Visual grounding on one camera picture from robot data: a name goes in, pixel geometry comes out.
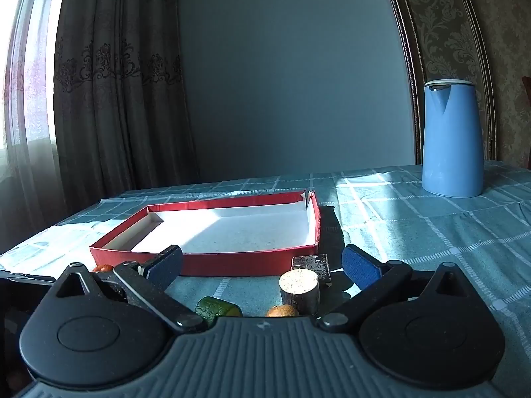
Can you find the red cardboard box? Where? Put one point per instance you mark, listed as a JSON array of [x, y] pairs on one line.
[[232, 232]]

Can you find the brown patterned curtain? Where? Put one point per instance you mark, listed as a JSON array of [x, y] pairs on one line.
[[120, 91]]

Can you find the green lime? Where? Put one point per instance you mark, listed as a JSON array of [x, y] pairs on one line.
[[215, 309]]

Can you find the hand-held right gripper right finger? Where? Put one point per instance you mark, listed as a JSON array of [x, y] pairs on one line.
[[361, 267]]

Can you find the dark wooden wall moulding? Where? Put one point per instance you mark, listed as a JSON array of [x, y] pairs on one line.
[[419, 49]]

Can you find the sheer white curtain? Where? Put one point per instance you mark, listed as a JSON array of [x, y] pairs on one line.
[[25, 112]]

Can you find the brown wooden cylinder block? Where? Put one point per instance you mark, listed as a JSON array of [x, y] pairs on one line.
[[298, 288]]

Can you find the blue electric kettle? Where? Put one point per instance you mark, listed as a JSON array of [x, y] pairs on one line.
[[452, 141]]

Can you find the brown object at wall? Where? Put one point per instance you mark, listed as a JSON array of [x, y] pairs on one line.
[[527, 89]]

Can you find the checked teal tablecloth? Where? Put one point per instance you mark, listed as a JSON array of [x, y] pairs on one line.
[[415, 224]]

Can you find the dark square block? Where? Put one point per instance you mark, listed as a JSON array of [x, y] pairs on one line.
[[311, 263]]

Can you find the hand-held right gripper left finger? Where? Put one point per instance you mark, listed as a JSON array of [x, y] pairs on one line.
[[166, 266]]

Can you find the small orange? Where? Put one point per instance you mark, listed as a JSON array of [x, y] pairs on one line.
[[103, 268], [283, 311]]

